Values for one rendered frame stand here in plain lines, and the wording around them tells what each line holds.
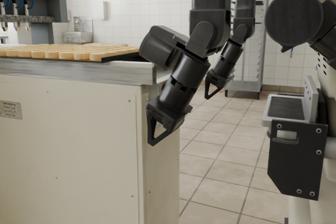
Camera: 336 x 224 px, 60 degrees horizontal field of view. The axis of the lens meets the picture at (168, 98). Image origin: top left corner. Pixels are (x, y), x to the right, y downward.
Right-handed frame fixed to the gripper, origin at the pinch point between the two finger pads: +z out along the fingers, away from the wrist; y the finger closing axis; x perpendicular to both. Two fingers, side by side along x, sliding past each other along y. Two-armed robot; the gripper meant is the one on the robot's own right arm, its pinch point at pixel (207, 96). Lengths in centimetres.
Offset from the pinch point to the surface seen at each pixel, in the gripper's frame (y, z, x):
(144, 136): 20.3, 14.1, -8.4
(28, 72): 21, 18, -55
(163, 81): 12.9, -1.5, -12.7
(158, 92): 16.8, 0.8, -11.5
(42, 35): -27, 26, -95
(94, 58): 22.9, -0.3, -31.6
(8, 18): 1, 14, -89
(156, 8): -398, 42, -200
